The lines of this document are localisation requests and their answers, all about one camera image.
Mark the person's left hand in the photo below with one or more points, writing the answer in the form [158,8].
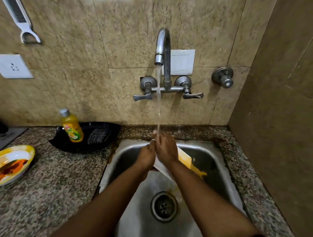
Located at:
[146,156]

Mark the person's right hand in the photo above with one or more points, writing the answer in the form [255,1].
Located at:
[166,148]

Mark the person's right fingers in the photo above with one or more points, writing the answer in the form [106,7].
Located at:
[160,136]

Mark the person's left fingers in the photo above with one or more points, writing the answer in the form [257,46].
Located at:
[152,146]

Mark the white and yellow plate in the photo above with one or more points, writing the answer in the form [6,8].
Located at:
[185,160]

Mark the person's right forearm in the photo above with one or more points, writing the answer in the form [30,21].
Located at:
[207,205]

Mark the person's left forearm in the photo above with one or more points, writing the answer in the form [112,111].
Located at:
[105,207]

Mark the stainless steel sink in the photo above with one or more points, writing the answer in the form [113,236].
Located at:
[168,188]

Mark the black plastic tray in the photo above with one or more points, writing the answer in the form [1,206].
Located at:
[97,144]

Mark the steel wool scrubber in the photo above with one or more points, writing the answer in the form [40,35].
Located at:
[97,136]

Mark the round metal sink drain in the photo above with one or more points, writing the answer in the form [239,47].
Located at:
[164,206]

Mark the yellow dish soap bottle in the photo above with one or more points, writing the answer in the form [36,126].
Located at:
[72,128]

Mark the dirty yellow rimmed plate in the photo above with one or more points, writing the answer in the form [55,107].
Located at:
[14,162]

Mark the grey stove corner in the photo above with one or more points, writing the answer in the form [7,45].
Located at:
[8,136]

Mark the white hanging peeler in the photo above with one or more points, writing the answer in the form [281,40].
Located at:
[22,22]

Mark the chrome wall faucet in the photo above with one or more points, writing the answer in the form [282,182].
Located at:
[167,73]

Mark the white wall switch plate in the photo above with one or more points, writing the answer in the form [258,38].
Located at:
[182,62]

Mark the round chrome wall valve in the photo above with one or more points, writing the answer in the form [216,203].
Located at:
[223,77]

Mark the white wall power socket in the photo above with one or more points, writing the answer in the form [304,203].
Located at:
[14,66]

